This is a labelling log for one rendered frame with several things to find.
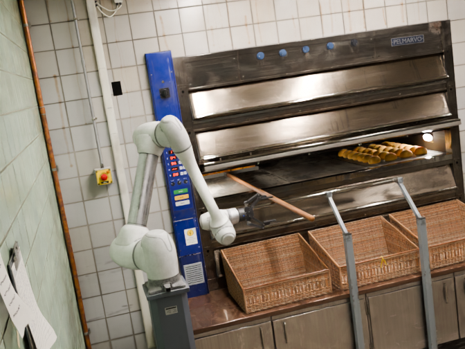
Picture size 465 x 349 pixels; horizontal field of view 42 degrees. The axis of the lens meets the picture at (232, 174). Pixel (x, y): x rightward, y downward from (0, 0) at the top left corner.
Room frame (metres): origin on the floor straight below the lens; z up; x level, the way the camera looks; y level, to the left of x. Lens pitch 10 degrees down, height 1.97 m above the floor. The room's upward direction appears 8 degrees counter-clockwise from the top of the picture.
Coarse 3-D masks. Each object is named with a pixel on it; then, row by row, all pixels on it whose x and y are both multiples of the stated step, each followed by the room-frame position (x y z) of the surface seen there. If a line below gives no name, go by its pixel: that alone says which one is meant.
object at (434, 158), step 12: (432, 156) 4.23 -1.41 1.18; (444, 156) 4.23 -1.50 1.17; (372, 168) 4.12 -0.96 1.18; (384, 168) 4.13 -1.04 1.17; (396, 168) 4.15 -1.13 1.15; (312, 180) 4.02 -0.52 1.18; (324, 180) 4.03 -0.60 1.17; (336, 180) 4.05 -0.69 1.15; (252, 192) 3.92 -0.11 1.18; (276, 192) 3.96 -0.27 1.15
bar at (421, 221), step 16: (320, 192) 3.64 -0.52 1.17; (336, 192) 3.65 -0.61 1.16; (256, 208) 3.54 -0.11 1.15; (336, 208) 3.57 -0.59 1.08; (416, 208) 3.59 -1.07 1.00; (352, 256) 3.42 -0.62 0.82; (352, 272) 3.42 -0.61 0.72; (352, 288) 3.42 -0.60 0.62; (352, 304) 3.43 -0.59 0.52; (432, 304) 3.53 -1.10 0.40; (432, 320) 3.52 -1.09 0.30; (432, 336) 3.52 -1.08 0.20
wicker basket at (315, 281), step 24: (264, 240) 3.89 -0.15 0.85; (288, 240) 3.92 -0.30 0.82; (240, 264) 3.82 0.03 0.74; (264, 264) 3.85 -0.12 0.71; (288, 264) 3.88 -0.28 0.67; (312, 264) 3.76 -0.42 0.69; (240, 288) 3.44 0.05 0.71; (264, 288) 3.41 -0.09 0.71; (288, 288) 3.44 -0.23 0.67; (312, 288) 3.48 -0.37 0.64
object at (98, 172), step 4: (96, 168) 3.71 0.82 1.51; (100, 168) 3.68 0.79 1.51; (104, 168) 3.66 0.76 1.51; (108, 168) 3.66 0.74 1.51; (96, 172) 3.64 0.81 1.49; (100, 172) 3.65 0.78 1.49; (104, 172) 3.65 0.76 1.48; (96, 176) 3.64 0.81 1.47; (100, 176) 3.65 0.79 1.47; (108, 176) 3.66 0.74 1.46; (112, 176) 3.67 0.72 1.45; (96, 180) 3.64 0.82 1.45; (100, 180) 3.65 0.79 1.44; (108, 180) 3.66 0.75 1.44; (112, 180) 3.66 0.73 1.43; (100, 184) 3.64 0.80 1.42; (104, 184) 3.65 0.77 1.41
